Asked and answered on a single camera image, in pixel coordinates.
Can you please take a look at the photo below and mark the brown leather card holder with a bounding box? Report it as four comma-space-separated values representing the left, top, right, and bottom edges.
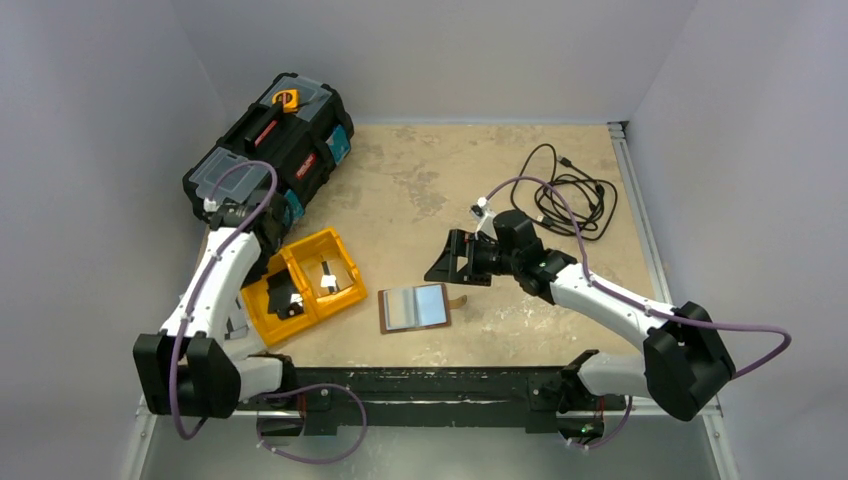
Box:
377, 283, 467, 335

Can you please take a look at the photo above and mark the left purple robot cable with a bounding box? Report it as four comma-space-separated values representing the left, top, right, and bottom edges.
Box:
167, 160, 368, 466

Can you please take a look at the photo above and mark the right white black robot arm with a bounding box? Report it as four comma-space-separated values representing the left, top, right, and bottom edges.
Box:
424, 210, 737, 421

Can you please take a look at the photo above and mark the white card with black stripe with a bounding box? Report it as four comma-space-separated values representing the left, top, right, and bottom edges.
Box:
319, 260, 341, 294

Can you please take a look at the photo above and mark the orange tape measure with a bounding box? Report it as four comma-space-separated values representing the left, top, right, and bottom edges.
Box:
271, 89, 300, 114

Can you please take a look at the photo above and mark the black plastic toolbox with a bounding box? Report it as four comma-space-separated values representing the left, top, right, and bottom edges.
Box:
182, 72, 354, 231

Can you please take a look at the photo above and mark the aluminium right side rail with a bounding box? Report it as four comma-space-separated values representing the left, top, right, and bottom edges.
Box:
607, 122, 673, 304

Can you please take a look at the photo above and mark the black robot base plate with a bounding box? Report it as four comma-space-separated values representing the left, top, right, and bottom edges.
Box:
237, 366, 626, 438

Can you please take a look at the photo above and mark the card in left compartment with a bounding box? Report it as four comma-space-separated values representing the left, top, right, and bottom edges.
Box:
266, 269, 304, 320

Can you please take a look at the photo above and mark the black coiled usb cable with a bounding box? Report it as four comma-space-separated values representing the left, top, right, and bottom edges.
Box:
509, 142, 619, 242

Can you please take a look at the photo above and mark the yellow plastic divided bin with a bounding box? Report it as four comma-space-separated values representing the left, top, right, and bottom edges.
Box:
241, 227, 368, 347

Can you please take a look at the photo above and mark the white card under stack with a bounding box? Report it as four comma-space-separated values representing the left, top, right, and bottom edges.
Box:
301, 253, 354, 298

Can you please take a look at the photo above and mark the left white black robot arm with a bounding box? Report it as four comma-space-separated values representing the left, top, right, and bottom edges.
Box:
132, 189, 298, 420

